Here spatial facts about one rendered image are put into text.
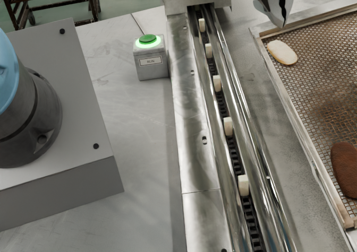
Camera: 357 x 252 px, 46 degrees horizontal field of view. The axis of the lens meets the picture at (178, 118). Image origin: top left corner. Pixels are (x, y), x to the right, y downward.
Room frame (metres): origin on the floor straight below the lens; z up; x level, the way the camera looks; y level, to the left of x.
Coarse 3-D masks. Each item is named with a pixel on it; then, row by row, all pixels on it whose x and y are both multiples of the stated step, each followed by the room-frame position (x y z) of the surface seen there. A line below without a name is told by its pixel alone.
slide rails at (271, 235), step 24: (192, 24) 1.00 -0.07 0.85; (216, 48) 0.85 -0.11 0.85; (216, 120) 0.59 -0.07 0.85; (240, 120) 0.57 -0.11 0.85; (216, 144) 0.52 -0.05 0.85; (240, 144) 0.51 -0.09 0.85; (264, 192) 0.40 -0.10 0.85; (240, 216) 0.37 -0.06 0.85; (264, 216) 0.36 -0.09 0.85; (240, 240) 0.33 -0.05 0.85; (264, 240) 0.32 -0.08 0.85
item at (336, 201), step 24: (288, 24) 0.79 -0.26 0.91; (264, 48) 0.74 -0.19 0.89; (312, 48) 0.69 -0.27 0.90; (288, 72) 0.64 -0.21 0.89; (312, 72) 0.62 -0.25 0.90; (288, 96) 0.57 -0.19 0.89; (312, 96) 0.55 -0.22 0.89; (336, 96) 0.53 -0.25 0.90; (312, 120) 0.49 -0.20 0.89; (312, 144) 0.44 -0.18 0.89; (336, 192) 0.35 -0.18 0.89
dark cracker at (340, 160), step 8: (336, 144) 0.42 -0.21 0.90; (344, 144) 0.42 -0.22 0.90; (336, 152) 0.40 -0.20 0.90; (344, 152) 0.40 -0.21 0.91; (352, 152) 0.40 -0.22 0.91; (336, 160) 0.39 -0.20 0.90; (344, 160) 0.39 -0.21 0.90; (352, 160) 0.38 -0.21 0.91; (336, 168) 0.38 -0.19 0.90; (344, 168) 0.37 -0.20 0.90; (352, 168) 0.37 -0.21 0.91; (336, 176) 0.37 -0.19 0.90; (344, 176) 0.36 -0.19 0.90; (352, 176) 0.36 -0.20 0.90; (344, 184) 0.35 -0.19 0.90; (352, 184) 0.35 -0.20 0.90; (344, 192) 0.34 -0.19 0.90; (352, 192) 0.34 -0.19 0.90
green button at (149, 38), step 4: (144, 36) 0.85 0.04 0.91; (148, 36) 0.85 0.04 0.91; (152, 36) 0.85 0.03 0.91; (140, 40) 0.84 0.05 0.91; (144, 40) 0.83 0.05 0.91; (148, 40) 0.83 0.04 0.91; (152, 40) 0.83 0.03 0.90; (156, 40) 0.84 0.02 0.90; (144, 44) 0.83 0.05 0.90; (148, 44) 0.83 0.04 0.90
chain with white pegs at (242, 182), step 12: (204, 24) 0.97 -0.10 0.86; (204, 36) 0.94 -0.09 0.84; (204, 48) 0.88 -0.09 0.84; (216, 72) 0.76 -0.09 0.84; (216, 84) 0.69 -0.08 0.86; (216, 96) 0.68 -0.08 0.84; (228, 120) 0.55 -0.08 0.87; (228, 132) 0.55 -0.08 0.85; (228, 144) 0.53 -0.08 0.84; (240, 168) 0.47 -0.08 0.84; (240, 180) 0.41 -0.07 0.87; (240, 192) 0.41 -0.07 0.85; (252, 216) 0.37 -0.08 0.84; (252, 228) 0.36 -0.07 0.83; (252, 240) 0.33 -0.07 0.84
